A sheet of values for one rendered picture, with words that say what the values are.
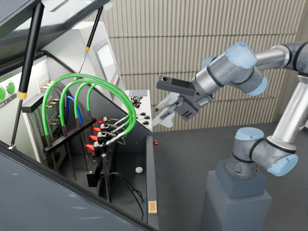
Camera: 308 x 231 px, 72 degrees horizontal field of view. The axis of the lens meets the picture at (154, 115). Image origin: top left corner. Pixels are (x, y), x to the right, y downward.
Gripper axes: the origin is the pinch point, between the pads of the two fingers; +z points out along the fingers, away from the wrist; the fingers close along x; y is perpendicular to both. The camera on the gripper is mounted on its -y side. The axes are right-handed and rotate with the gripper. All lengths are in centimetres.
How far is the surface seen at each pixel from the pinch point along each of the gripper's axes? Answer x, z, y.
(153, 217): -19.9, 22.1, 23.4
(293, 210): 57, 29, 184
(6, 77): -1, 25, -45
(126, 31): 190, 69, -23
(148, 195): -10.2, 26.3, 22.2
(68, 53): 40, 33, -40
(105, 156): -8.2, 22.7, -2.8
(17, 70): 6, 27, -45
